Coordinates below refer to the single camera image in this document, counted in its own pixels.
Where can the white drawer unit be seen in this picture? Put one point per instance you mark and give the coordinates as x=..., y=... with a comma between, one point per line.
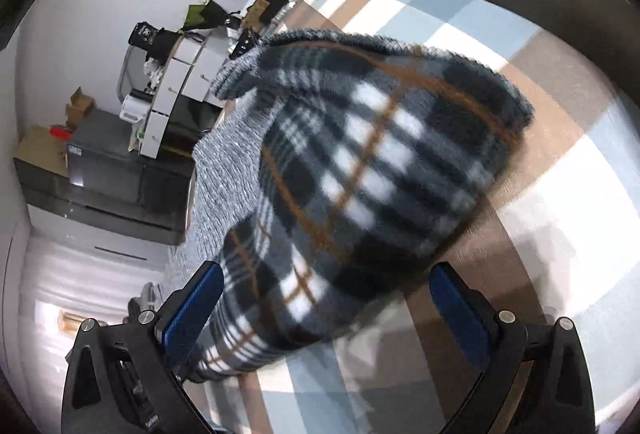
x=175, y=94

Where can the open cardboard box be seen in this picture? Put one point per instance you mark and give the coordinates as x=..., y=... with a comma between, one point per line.
x=80, y=107

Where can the tall wooden cabinet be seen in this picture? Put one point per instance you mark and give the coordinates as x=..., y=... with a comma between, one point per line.
x=75, y=214

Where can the black printed box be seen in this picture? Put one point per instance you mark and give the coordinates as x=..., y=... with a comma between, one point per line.
x=145, y=34

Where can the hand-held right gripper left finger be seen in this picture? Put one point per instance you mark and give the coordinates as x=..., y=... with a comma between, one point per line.
x=195, y=309

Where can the white electric kettle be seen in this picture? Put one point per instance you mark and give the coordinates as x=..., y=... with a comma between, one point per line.
x=132, y=107

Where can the grey metal chair frame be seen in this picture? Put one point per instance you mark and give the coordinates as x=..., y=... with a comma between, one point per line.
x=121, y=74

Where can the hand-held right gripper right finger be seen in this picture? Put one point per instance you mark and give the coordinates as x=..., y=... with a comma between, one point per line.
x=457, y=314

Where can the black fridge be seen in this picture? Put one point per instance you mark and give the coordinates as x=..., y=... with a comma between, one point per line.
x=110, y=164

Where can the blue brown checkered tablecloth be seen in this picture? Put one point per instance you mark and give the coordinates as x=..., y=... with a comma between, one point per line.
x=550, y=194

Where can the black white plaid fleece garment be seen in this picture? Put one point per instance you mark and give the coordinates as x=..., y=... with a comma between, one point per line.
x=360, y=154

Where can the brown black box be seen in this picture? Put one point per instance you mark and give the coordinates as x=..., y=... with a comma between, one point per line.
x=265, y=9

